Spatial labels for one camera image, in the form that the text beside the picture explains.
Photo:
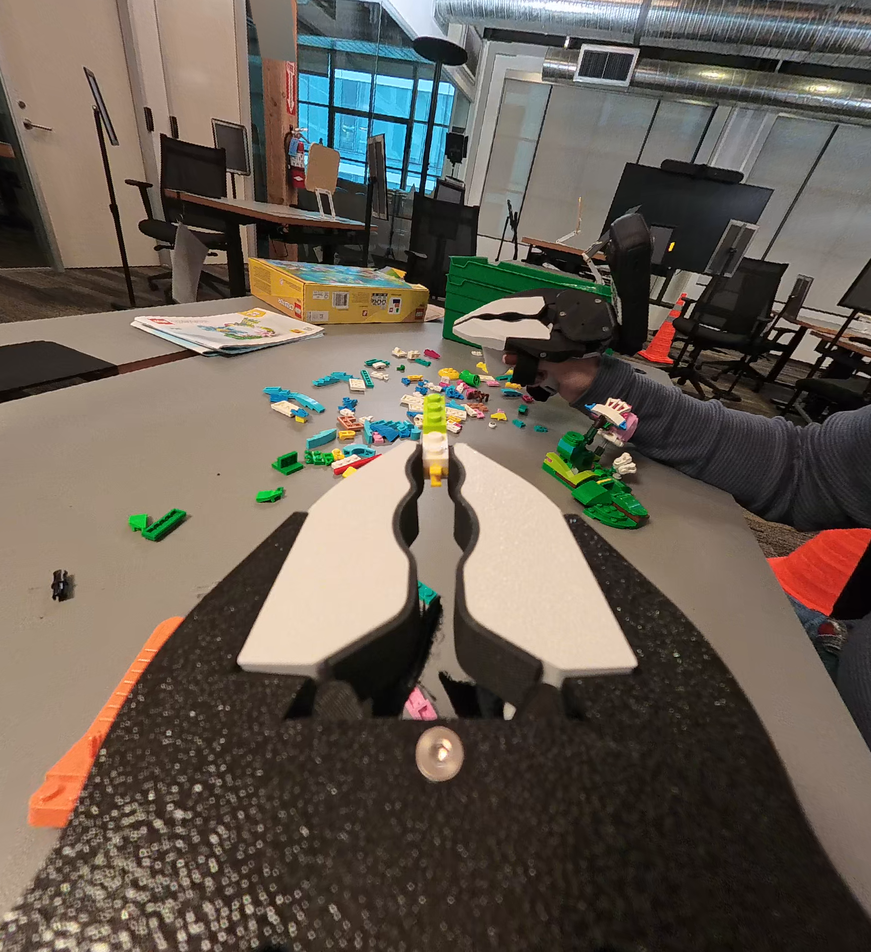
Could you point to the teal lego part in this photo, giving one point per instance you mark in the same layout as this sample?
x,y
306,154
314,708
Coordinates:
x,y
426,593

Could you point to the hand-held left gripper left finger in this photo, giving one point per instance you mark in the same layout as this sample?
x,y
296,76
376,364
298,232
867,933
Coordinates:
x,y
331,580

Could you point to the green lego flower model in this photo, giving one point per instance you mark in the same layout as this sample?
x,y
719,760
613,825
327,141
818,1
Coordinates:
x,y
599,494

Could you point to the pink lego part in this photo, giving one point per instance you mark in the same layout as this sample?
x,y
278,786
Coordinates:
x,y
420,705

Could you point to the small green lego wedge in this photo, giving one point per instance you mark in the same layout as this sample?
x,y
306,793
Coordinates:
x,y
136,522

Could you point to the orange traffic cone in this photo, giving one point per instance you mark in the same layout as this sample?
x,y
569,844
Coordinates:
x,y
666,335
822,565

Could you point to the white and yellow lego assembly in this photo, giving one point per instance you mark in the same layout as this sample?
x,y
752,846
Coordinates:
x,y
434,455

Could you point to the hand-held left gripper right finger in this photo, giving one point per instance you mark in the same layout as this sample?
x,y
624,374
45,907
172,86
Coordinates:
x,y
547,587

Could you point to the large black screen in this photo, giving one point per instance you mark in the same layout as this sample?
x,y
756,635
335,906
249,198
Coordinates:
x,y
703,208

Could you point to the grey framed desk monitor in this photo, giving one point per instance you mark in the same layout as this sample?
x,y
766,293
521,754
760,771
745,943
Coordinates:
x,y
231,145

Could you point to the white hanging sheet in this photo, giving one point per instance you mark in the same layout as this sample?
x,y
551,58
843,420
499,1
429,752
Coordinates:
x,y
186,260

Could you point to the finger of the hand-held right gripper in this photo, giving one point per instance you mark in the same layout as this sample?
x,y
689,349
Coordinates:
x,y
513,333
509,306

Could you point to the orange brick separator tool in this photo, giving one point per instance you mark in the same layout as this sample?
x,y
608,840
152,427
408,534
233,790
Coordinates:
x,y
93,744

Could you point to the wooden office desk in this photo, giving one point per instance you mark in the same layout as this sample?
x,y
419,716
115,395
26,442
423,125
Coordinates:
x,y
272,212

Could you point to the tablet on black floor stand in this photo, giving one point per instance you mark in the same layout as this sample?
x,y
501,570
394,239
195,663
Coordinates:
x,y
100,104

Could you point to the lime green lego plate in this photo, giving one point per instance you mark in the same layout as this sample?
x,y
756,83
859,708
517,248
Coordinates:
x,y
434,413

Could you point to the silver ventilation duct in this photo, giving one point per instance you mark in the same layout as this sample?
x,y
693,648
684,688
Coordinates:
x,y
703,18

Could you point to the black floor lamp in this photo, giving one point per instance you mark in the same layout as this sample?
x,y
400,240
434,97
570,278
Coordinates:
x,y
439,50

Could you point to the stack of green plastic bins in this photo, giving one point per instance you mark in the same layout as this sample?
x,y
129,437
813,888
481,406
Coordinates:
x,y
524,275

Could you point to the white air vent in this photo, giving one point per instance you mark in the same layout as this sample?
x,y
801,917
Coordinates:
x,y
606,65

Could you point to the person's jeans leg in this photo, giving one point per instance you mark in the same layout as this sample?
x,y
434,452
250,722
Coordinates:
x,y
814,628

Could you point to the red fire extinguisher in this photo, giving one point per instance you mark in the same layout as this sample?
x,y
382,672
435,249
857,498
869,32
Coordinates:
x,y
298,160

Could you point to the person's right forearm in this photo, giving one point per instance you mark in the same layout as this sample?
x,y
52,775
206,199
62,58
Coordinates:
x,y
740,454

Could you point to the green lego leaf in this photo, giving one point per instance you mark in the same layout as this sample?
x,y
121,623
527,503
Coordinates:
x,y
270,494

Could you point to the person's right hand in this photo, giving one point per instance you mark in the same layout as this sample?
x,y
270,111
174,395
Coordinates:
x,y
576,379

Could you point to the cardboard sign on white stand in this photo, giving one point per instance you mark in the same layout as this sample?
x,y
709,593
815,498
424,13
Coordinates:
x,y
322,165

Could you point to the stack of instruction booklets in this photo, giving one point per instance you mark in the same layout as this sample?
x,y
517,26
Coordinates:
x,y
219,331

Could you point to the green lego grille plate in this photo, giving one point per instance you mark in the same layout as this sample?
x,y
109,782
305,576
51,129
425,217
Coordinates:
x,y
164,524

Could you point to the pile of loose lego pieces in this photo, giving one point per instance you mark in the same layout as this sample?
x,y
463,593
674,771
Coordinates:
x,y
383,430

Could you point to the yellow cardboard lego box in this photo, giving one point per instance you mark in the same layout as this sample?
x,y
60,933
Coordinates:
x,y
294,286

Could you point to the green lego bracket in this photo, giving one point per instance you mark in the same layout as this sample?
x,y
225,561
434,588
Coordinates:
x,y
286,463

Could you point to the black lego pin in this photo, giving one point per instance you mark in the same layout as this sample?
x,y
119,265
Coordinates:
x,y
60,585

